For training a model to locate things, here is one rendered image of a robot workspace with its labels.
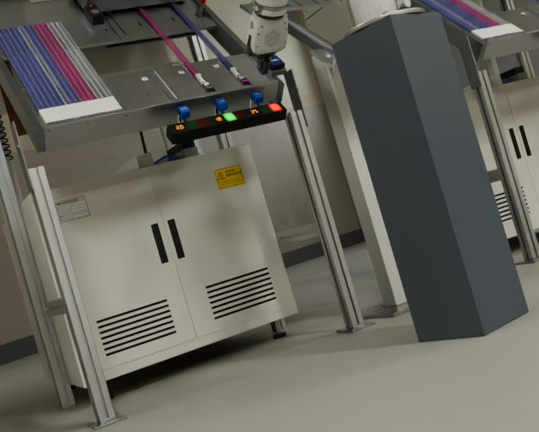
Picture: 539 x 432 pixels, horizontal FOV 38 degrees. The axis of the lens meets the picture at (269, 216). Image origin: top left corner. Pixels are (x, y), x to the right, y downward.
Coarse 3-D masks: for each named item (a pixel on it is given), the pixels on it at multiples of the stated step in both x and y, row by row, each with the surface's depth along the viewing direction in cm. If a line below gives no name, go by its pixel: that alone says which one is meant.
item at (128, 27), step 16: (16, 0) 238; (64, 0) 242; (0, 16) 229; (16, 16) 230; (32, 16) 231; (48, 16) 233; (64, 16) 234; (80, 16) 235; (112, 16) 237; (128, 16) 239; (160, 16) 241; (176, 16) 242; (192, 16) 244; (80, 32) 228; (96, 32) 229; (112, 32) 230; (128, 32) 231; (144, 32) 233; (176, 32) 235; (192, 32) 245; (0, 48) 216; (80, 48) 222
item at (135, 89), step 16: (192, 64) 222; (208, 64) 223; (224, 64) 224; (240, 64) 225; (112, 80) 210; (128, 80) 211; (144, 80) 212; (160, 80) 213; (176, 80) 214; (192, 80) 215; (208, 80) 216; (224, 80) 217; (256, 80) 220; (128, 96) 205; (144, 96) 206; (160, 96) 207; (176, 96) 208
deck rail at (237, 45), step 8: (192, 0) 252; (200, 0) 250; (208, 8) 247; (208, 16) 245; (216, 16) 243; (216, 24) 241; (224, 24) 240; (208, 32) 247; (216, 32) 243; (224, 32) 238; (232, 32) 237; (224, 40) 239; (232, 40) 234; (240, 40) 233; (224, 48) 241; (232, 48) 236; (240, 48) 231; (248, 56) 228; (256, 64) 225; (272, 80) 219; (280, 80) 219; (280, 88) 218; (280, 96) 220
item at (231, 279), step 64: (64, 192) 219; (128, 192) 227; (192, 192) 236; (256, 192) 245; (128, 256) 224; (192, 256) 233; (256, 256) 242; (64, 320) 215; (128, 320) 222; (192, 320) 230; (256, 320) 239
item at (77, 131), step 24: (192, 96) 205; (216, 96) 208; (240, 96) 212; (264, 96) 217; (72, 120) 191; (96, 120) 193; (120, 120) 197; (144, 120) 201; (168, 120) 205; (48, 144) 191; (72, 144) 194
